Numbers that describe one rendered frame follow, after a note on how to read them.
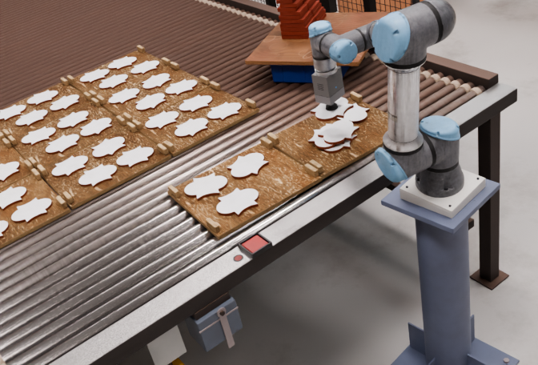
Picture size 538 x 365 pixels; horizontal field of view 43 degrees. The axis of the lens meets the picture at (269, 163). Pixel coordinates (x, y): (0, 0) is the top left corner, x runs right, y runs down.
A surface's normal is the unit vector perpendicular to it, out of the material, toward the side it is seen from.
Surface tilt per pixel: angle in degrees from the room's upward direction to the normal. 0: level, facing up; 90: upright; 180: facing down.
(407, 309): 0
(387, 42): 83
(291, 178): 0
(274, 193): 0
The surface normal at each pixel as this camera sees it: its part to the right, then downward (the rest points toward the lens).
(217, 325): 0.59, 0.35
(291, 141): -0.18, -0.82
